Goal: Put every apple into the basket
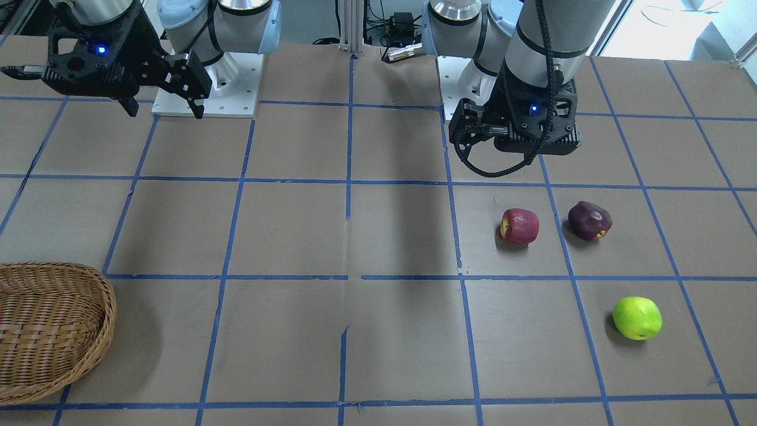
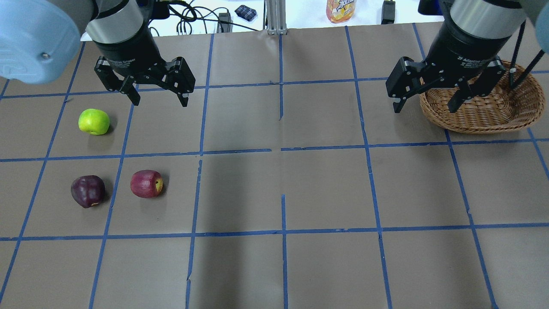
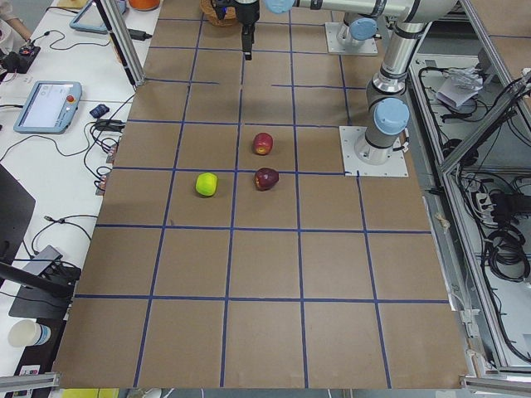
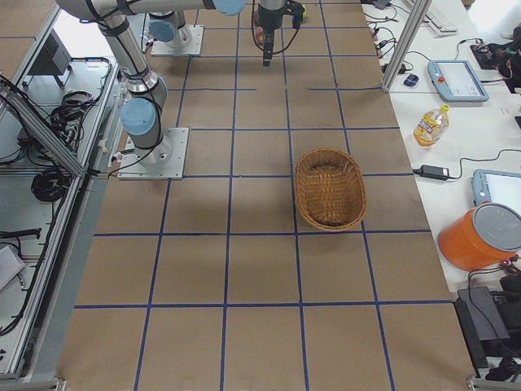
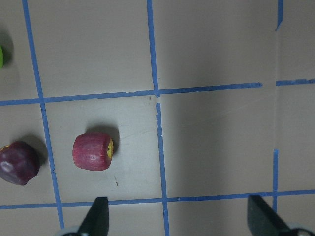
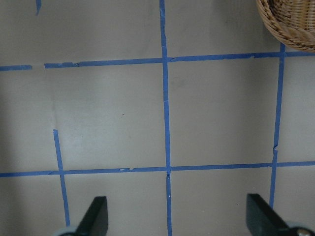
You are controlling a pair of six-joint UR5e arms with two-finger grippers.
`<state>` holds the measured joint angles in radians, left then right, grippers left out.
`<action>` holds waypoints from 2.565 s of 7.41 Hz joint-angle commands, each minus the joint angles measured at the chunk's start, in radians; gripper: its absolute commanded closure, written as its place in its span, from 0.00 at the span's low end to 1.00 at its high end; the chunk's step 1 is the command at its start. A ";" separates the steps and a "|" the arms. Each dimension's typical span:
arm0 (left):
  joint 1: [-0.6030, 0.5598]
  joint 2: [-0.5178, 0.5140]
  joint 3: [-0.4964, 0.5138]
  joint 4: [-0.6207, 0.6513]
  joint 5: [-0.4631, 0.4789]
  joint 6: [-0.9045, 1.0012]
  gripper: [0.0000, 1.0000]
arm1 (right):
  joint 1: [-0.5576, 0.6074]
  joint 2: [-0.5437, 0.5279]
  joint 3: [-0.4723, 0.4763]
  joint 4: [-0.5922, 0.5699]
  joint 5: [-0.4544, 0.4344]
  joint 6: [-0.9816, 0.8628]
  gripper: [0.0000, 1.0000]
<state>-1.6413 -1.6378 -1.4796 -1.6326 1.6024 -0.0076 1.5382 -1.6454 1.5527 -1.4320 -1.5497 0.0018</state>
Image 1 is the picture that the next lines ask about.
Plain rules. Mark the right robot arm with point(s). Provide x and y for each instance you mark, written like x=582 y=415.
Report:
x=211 y=27

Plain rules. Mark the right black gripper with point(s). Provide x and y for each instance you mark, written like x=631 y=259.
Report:
x=149 y=57

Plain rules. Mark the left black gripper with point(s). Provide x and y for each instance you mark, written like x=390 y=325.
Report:
x=507 y=96

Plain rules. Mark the dark red apple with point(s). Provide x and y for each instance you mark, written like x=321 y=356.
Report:
x=589 y=221

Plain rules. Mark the wicker basket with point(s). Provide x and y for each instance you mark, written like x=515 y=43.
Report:
x=57 y=324

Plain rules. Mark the silver metal cylinder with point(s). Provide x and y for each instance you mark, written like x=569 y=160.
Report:
x=407 y=52

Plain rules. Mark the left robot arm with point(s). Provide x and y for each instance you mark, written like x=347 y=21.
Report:
x=533 y=50

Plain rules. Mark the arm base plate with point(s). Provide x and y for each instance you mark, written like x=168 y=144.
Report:
x=236 y=78
x=474 y=79

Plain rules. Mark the green apple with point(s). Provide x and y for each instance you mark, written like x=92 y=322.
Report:
x=637 y=318

